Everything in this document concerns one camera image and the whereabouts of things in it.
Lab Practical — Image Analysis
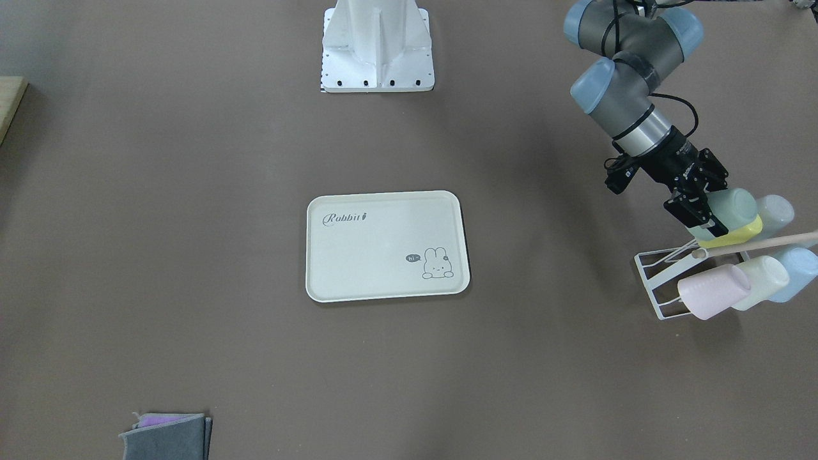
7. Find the grey folded cloth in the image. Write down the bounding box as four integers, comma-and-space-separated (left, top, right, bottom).
119, 413, 212, 459

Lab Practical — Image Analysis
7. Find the pale cream cup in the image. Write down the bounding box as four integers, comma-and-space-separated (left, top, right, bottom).
732, 256, 790, 311

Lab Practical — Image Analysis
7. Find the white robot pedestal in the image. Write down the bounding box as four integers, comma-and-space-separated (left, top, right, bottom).
320, 1, 435, 93

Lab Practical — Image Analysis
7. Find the cream rectangular tray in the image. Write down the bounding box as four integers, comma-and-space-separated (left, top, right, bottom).
305, 191, 471, 303

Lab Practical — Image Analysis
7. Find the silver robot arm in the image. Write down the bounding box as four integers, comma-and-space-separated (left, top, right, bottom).
564, 1, 728, 238

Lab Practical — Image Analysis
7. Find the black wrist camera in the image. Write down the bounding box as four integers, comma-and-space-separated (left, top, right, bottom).
603, 154, 640, 195

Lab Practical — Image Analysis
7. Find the white wire cup rack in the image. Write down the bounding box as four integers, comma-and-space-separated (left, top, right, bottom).
633, 230, 817, 320

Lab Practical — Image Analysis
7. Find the green cup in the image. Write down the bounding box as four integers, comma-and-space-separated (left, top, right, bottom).
687, 187, 759, 240

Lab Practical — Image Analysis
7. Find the light blue cup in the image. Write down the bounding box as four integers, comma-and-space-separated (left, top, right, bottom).
769, 245, 817, 303

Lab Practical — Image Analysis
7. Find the pink cup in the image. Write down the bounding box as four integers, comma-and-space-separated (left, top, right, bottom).
677, 264, 751, 320

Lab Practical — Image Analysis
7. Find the yellow cup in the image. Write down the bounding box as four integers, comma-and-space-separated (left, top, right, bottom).
696, 215, 764, 249

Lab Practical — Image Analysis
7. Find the bamboo cutting board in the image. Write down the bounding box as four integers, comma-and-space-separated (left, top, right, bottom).
1, 76, 29, 144

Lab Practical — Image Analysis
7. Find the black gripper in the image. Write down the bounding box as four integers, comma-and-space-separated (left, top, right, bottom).
639, 127, 730, 238

